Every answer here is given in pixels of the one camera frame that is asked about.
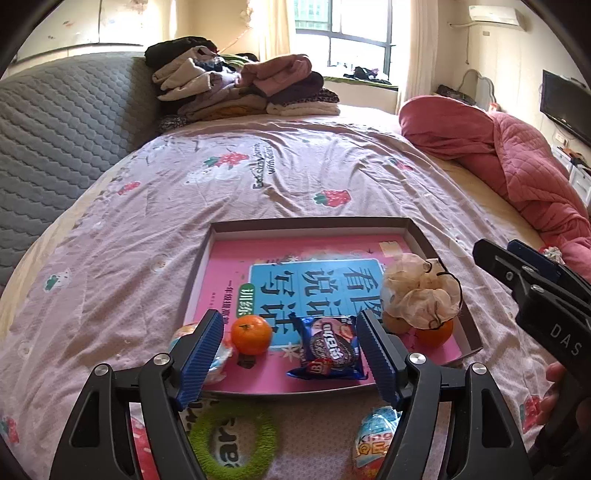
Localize blue cookie packet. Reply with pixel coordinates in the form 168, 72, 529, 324
287, 315, 370, 381

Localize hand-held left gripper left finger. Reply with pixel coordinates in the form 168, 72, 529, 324
58, 308, 227, 480

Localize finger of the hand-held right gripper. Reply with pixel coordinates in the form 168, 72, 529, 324
473, 239, 561, 301
507, 240, 566, 278

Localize egg-shaped toy packet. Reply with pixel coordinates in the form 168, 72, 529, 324
167, 323, 234, 386
352, 406, 402, 472

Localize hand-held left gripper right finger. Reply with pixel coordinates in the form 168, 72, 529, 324
355, 309, 532, 480

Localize white curved mirror frame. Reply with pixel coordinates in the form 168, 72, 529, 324
459, 69, 497, 112

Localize pink and blue book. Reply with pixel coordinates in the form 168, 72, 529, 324
185, 233, 462, 395

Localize beige mesh pouch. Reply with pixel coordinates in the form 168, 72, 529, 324
382, 253, 464, 330

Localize strawberry printed bedsheet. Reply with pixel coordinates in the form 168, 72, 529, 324
0, 104, 555, 480

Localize pile of folded clothes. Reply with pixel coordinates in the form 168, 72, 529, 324
144, 41, 341, 134

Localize green fuzzy ring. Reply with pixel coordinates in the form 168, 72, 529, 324
188, 401, 279, 479

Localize dark clothes on windowsill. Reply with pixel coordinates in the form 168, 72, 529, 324
342, 67, 393, 86

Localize white drawer cabinet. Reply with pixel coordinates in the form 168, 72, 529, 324
551, 148, 591, 206

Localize cream curtain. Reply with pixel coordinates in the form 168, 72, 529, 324
402, 0, 441, 116
249, 0, 296, 61

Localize pink quilt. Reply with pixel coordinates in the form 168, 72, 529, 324
399, 95, 591, 280

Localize grey shallow cardboard box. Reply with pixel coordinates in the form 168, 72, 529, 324
178, 217, 483, 398

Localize small brown ball toy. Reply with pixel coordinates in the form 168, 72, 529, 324
384, 313, 413, 334

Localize grey quilted headboard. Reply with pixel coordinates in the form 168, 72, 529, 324
0, 54, 160, 287

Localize white air conditioner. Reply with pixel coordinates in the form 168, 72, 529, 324
468, 4, 527, 32

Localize person's right hand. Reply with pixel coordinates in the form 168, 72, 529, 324
538, 362, 566, 430

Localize orange tangerine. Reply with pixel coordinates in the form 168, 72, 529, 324
416, 318, 454, 348
230, 314, 273, 356

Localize window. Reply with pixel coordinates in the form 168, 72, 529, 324
293, 0, 398, 81

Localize black flat television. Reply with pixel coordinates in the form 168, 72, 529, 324
540, 69, 591, 147

